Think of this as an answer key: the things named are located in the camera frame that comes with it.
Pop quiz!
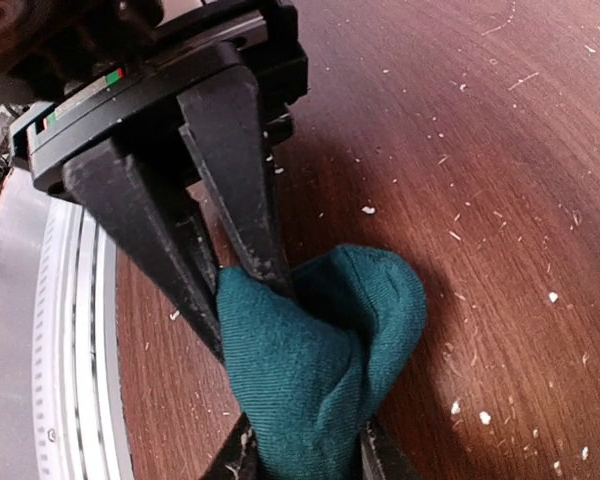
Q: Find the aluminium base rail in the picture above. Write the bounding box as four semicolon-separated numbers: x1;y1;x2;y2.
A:
31;200;134;479

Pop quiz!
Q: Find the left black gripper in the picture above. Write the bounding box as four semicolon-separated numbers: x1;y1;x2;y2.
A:
9;1;308;362

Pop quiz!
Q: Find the dark green patterned sock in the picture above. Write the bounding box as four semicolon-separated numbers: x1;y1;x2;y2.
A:
217;245;426;479

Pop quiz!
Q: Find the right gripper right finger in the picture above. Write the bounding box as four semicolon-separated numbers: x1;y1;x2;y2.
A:
360;416;420;480

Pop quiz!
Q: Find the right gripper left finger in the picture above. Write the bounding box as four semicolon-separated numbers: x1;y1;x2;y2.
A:
201;413;260;480

